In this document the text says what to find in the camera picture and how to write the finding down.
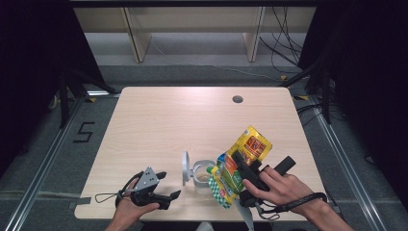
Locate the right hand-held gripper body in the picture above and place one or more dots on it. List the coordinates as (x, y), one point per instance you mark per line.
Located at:
(248, 200)

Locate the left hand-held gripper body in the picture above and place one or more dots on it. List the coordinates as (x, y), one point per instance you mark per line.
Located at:
(147, 181)

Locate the yellow seasoning pouch green cap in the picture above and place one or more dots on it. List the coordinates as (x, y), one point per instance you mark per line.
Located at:
(253, 146)

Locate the clear seasoning jar white lid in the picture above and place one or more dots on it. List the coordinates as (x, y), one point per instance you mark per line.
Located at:
(202, 178)

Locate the person's right hand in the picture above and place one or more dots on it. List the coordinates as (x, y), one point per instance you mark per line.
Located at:
(282, 191)

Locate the person's left hand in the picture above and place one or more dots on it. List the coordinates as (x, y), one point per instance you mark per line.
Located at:
(128, 213)

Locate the grey round table grommet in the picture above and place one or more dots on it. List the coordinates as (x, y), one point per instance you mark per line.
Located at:
(237, 99)

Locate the black metal stand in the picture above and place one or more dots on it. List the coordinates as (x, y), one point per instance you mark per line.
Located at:
(63, 102)
(326, 96)

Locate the beige wooden desk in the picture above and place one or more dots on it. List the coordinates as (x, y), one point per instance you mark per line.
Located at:
(138, 41)

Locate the black curtain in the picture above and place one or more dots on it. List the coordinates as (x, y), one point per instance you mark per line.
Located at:
(32, 64)
(369, 80)

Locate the aluminium floor rail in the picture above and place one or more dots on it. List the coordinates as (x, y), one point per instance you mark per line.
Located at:
(346, 160)
(48, 160)

